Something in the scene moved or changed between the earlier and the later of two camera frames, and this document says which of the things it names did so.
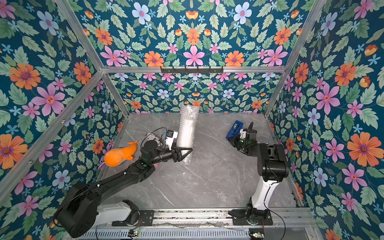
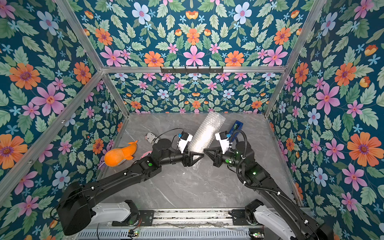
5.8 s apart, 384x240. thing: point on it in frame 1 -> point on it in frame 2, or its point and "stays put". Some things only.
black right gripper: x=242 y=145 -> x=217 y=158
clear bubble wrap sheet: x=186 y=131 -> x=204 y=137
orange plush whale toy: x=114 y=157 stays put
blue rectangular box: x=235 y=129 stays put
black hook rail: x=192 y=70 stays put
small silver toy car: x=150 y=136 stays put
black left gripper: x=175 y=156 -> x=186 y=161
